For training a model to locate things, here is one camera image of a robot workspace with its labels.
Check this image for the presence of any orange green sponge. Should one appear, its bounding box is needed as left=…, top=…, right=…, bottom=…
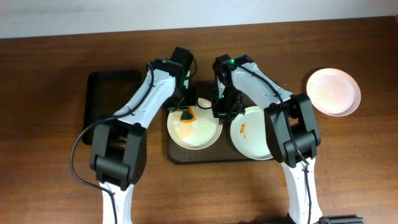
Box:
left=180, top=106, right=196, bottom=123

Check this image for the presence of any white plate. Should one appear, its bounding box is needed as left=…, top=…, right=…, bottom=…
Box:
left=229, top=106, right=273, bottom=161
left=167, top=106, right=223, bottom=150
left=305, top=68, right=361, bottom=117

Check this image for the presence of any white plate back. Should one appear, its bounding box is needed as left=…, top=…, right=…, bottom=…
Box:
left=167, top=106, right=223, bottom=150

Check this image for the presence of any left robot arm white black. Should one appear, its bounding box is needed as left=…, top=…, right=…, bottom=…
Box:
left=90, top=55, right=196, bottom=223

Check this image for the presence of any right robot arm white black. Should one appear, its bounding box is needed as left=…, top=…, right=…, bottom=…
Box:
left=212, top=54, right=323, bottom=223

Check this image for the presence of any large brown serving tray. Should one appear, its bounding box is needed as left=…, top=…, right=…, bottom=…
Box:
left=164, top=80, right=280, bottom=165

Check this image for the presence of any small black tray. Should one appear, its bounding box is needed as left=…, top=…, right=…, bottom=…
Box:
left=83, top=70, right=142, bottom=128

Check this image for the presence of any black base bracket right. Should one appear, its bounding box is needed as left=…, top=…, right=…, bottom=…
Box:
left=317, top=217, right=364, bottom=224

